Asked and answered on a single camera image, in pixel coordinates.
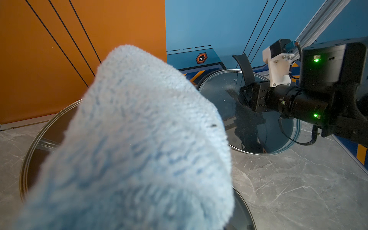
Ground glass lid with black knob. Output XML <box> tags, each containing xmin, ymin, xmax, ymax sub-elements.
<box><xmin>224</xmin><ymin>187</ymin><xmax>256</xmax><ymax>230</ymax></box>

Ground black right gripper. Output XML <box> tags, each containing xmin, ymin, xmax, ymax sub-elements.
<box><xmin>239</xmin><ymin>80</ymin><xmax>301</xmax><ymax>118</ymax></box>

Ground glass lid with black strap handle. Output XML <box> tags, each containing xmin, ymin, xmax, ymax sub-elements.
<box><xmin>19</xmin><ymin>99</ymin><xmax>82</xmax><ymax>202</ymax></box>

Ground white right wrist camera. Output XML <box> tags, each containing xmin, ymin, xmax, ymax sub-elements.
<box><xmin>262</xmin><ymin>39</ymin><xmax>299</xmax><ymax>88</ymax></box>

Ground light blue cloth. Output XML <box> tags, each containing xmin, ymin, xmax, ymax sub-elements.
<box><xmin>13</xmin><ymin>45</ymin><xmax>234</xmax><ymax>230</ymax></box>

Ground aluminium corner post right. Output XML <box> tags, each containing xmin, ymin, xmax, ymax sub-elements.
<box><xmin>296</xmin><ymin>0</ymin><xmax>351</xmax><ymax>48</ymax></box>

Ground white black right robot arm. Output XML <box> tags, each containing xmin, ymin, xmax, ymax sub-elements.
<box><xmin>235</xmin><ymin>37</ymin><xmax>368</xmax><ymax>146</ymax></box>

